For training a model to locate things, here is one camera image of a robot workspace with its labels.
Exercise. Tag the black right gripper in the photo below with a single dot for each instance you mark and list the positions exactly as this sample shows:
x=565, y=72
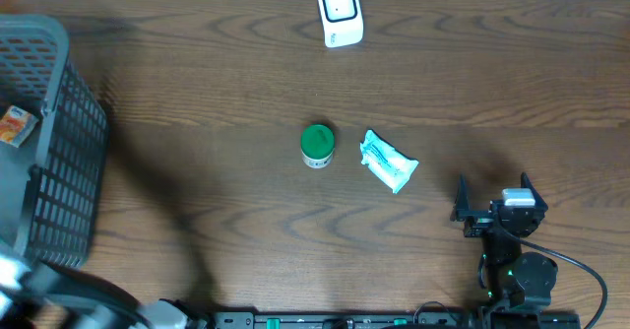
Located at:
x=479, y=220

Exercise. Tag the teal wet wipes pack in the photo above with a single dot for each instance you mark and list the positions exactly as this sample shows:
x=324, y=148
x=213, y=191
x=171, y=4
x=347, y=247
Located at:
x=392, y=167

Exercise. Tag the green lid jar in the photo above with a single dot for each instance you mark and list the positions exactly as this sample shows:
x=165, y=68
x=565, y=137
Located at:
x=317, y=145

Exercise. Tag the orange tissue pack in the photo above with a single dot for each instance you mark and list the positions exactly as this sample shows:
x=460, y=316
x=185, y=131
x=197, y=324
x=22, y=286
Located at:
x=16, y=126

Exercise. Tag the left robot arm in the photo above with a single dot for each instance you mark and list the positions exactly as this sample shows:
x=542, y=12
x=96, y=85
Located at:
x=89, y=301

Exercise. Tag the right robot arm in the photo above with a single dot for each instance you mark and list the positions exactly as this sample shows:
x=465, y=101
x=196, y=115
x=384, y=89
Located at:
x=519, y=283

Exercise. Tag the grey plastic basket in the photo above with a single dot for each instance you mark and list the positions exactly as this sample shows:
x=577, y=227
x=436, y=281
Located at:
x=50, y=185

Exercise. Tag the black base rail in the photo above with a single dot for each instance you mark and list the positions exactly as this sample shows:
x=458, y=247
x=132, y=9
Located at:
x=430, y=317

